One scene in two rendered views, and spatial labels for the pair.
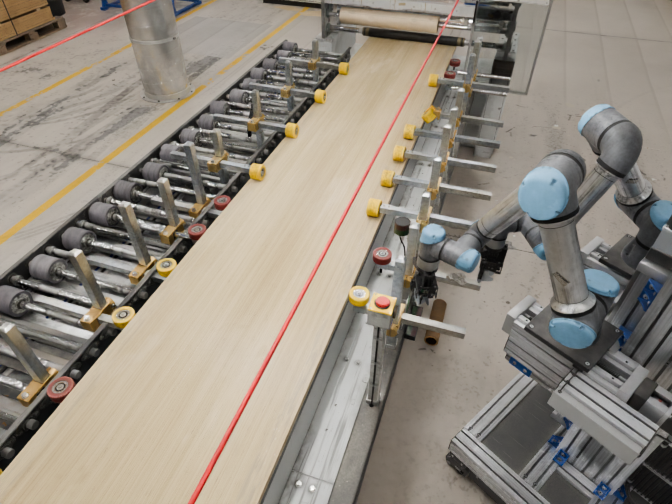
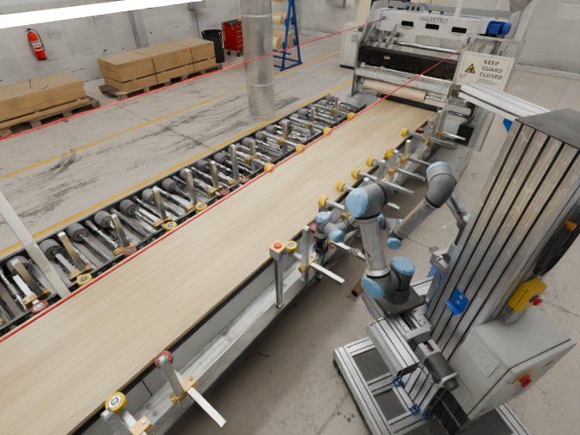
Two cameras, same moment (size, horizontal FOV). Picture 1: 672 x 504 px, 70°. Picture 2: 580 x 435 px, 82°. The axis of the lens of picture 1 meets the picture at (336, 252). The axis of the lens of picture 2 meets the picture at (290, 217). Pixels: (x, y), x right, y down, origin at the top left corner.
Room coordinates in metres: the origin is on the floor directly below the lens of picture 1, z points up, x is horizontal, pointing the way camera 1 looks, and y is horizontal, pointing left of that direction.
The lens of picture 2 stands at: (-0.22, -0.62, 2.46)
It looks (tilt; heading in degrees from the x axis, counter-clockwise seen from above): 40 degrees down; 20
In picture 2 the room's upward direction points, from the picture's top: straight up
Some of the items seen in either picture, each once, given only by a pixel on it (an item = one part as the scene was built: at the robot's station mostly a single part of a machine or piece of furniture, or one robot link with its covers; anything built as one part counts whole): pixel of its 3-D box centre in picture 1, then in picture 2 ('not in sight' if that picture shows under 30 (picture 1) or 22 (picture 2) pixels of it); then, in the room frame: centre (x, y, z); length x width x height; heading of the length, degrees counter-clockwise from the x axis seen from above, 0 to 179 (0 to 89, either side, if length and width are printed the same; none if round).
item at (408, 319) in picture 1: (407, 319); (314, 267); (1.20, -0.28, 0.83); 0.43 x 0.03 x 0.04; 71
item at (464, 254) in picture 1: (462, 253); (336, 231); (1.13, -0.40, 1.23); 0.11 x 0.11 x 0.08; 51
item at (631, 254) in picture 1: (648, 249); not in sight; (1.31, -1.14, 1.09); 0.15 x 0.15 x 0.10
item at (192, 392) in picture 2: not in sight; (192, 394); (0.26, 0.04, 0.81); 0.43 x 0.03 x 0.04; 71
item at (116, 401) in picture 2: not in sight; (118, 406); (0.08, 0.31, 0.85); 0.08 x 0.08 x 0.11
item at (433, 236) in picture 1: (432, 243); (323, 222); (1.18, -0.31, 1.24); 0.09 x 0.08 x 0.11; 51
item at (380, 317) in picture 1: (381, 311); (278, 250); (0.94, -0.13, 1.18); 0.07 x 0.07 x 0.08; 71
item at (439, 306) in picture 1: (435, 321); (362, 282); (1.84, -0.59, 0.04); 0.30 x 0.08 x 0.08; 161
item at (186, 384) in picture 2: not in sight; (183, 389); (0.26, 0.10, 0.81); 0.13 x 0.06 x 0.05; 161
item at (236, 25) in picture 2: not in sight; (237, 37); (8.84, 4.17, 0.41); 0.76 x 0.48 x 0.81; 168
